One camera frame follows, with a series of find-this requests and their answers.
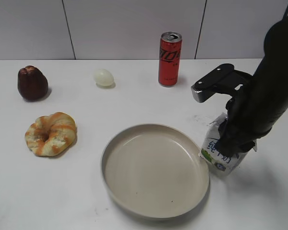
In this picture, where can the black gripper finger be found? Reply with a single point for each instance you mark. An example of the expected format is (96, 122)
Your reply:
(233, 140)

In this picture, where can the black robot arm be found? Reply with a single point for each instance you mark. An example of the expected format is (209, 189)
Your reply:
(275, 61)

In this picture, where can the white egg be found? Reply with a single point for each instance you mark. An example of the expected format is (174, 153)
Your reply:
(103, 78)

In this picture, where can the white blue milk carton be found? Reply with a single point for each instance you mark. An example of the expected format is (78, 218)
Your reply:
(219, 164)

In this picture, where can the red soda can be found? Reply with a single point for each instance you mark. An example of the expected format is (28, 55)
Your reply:
(169, 58)

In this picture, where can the beige round plate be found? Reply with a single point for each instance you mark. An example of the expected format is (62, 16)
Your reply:
(154, 171)

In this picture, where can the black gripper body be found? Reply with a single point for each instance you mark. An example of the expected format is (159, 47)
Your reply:
(257, 107)

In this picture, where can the black silver-tipped gripper finger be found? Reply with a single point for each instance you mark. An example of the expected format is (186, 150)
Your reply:
(223, 80)

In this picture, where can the orange striped bagel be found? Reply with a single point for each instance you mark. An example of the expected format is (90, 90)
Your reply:
(50, 135)

